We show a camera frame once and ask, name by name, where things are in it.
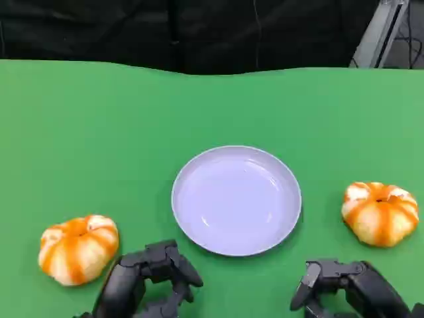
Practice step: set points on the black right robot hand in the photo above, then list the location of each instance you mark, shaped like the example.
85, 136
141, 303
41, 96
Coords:
364, 285

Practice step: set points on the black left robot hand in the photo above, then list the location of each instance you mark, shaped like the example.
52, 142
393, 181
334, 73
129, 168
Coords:
124, 288

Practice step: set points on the orange white toy bread roll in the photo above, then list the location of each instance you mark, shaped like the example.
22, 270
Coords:
77, 251
381, 218

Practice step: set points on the lilac plate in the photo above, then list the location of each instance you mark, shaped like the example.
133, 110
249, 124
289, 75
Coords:
236, 202

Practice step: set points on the green table cloth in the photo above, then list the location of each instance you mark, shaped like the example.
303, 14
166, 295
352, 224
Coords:
99, 132

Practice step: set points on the black backdrop curtain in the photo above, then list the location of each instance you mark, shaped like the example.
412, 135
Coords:
132, 30

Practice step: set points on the grey aluminium frame post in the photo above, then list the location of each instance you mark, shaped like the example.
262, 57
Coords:
381, 33

